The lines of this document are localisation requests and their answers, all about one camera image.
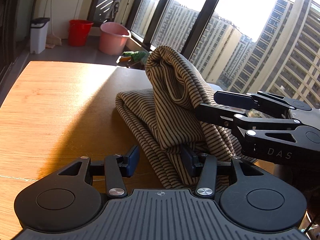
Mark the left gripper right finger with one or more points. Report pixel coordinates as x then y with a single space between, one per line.
192 162

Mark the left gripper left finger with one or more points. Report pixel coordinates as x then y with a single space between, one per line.
129 162

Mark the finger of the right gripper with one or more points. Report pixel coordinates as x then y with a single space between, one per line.
235 100
222 116

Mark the striped beige black garment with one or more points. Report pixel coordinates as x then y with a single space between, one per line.
162 118

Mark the pink plastic bucket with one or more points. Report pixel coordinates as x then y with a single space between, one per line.
113 38

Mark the red plastic bucket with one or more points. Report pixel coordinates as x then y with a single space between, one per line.
78 32

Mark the broom with beige head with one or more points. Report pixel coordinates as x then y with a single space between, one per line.
51 40

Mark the white trash bin black lid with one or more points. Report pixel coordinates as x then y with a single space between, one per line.
38 34

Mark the grey cloth on door handle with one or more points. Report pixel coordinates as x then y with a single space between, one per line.
113 10

